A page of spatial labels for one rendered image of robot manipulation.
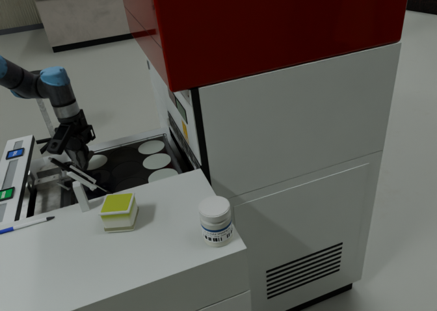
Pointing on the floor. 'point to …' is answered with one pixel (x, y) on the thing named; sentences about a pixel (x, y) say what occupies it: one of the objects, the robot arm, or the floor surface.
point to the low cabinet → (82, 14)
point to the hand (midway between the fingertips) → (82, 168)
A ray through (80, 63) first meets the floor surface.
